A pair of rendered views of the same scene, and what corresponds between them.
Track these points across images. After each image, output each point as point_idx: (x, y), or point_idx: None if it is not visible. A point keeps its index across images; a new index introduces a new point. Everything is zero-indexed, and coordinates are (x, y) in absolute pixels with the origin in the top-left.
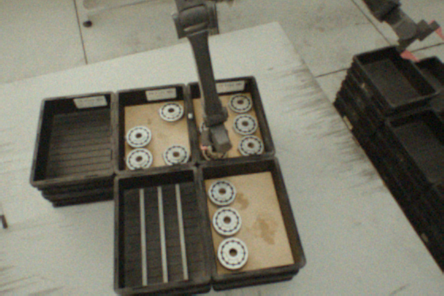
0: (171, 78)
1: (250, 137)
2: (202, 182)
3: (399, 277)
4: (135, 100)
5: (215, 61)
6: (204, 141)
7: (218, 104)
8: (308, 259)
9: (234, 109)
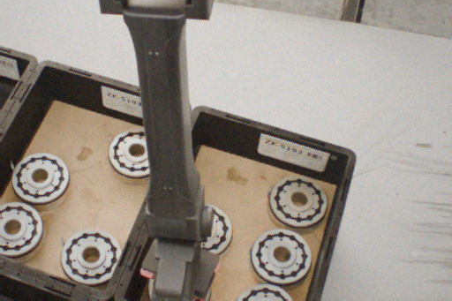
0: (199, 74)
1: (274, 292)
2: None
3: None
4: (79, 95)
5: (311, 77)
6: (150, 259)
7: (183, 199)
8: None
9: (275, 210)
